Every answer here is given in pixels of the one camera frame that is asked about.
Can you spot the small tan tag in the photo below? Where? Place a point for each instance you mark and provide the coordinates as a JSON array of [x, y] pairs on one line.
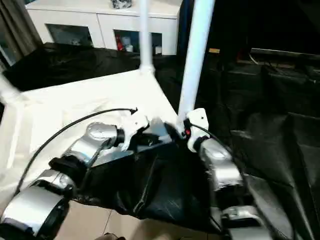
[[214, 50]]

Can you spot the dark bundle of small parts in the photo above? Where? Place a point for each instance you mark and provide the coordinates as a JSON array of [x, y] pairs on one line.
[[121, 3]]

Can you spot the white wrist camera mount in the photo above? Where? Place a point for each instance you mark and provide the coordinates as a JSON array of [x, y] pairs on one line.
[[197, 120], [135, 127]]

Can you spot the black plastic mat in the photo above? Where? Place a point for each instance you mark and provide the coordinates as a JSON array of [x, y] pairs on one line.
[[262, 125]]

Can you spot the red bottle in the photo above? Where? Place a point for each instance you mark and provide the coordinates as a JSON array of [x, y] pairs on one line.
[[120, 43]]

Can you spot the white plastic table leg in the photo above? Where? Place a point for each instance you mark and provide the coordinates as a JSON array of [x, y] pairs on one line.
[[7, 90], [146, 37], [195, 62]]

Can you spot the white plastic table top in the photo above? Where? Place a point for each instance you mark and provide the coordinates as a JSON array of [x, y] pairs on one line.
[[75, 100]]

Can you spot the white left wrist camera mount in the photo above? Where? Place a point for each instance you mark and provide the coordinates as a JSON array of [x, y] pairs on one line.
[[135, 127]]

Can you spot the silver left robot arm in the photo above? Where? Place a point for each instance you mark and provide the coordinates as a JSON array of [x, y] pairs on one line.
[[80, 147]]

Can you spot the black flat panel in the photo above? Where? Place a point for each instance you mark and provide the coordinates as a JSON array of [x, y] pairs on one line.
[[285, 53]]

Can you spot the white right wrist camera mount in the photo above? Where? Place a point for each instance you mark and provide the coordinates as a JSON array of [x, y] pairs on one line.
[[197, 120]]

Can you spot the white cabinet with glass doors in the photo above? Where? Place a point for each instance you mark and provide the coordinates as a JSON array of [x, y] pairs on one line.
[[100, 20]]

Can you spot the grey and blue curtain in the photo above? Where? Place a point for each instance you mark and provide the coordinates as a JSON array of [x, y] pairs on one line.
[[17, 30]]

